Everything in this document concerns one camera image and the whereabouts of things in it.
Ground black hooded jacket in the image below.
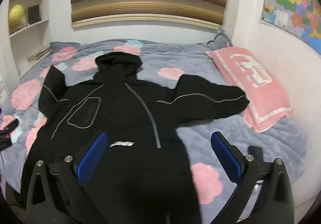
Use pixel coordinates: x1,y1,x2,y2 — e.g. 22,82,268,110
20,53,250,224

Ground white wall shelf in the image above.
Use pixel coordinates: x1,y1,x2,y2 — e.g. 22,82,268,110
7,0,55,80

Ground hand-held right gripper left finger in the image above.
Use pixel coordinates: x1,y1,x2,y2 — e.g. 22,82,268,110
25,132,118,224

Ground colourful wall map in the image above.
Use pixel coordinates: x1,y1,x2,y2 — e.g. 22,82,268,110
260,0,321,54

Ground grey pillow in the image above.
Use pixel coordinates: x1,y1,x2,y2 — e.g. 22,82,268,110
207,29,234,50

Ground yellow round object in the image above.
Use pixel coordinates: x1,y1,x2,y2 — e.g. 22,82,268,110
8,4,25,32

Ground grey floral blanket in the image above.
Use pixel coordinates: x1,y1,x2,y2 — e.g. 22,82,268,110
0,40,309,214

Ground pink pillow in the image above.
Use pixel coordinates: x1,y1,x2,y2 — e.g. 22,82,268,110
205,47,293,132

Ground stack of flat books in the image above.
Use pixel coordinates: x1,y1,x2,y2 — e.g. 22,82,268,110
27,47,52,62

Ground small black box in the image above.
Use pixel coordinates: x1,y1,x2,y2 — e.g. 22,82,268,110
27,4,41,25

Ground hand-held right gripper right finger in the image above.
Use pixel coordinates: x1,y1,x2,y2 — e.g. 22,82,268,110
211,132,295,224

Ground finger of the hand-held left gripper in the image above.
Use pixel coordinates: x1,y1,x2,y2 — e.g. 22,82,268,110
0,136,12,151
0,117,19,135

